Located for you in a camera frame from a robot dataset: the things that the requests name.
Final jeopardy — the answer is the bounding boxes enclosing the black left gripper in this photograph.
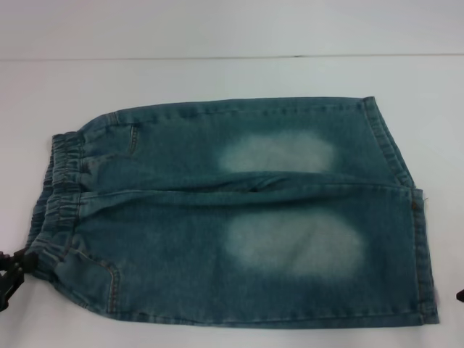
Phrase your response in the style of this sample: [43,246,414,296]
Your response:
[0,249,39,310]

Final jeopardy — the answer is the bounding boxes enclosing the blue denim shorts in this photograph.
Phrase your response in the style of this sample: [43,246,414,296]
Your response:
[28,96,440,330]

